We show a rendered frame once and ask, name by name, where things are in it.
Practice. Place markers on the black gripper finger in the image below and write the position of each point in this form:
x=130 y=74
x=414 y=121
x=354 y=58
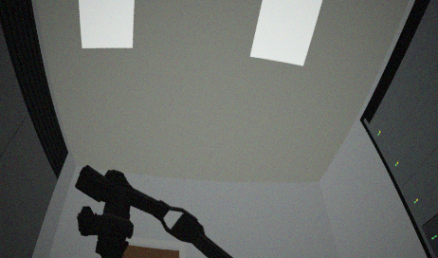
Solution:
x=112 y=247
x=100 y=251

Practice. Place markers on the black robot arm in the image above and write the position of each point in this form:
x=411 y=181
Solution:
x=113 y=188

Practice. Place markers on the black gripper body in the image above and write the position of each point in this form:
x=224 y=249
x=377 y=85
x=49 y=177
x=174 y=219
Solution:
x=116 y=220

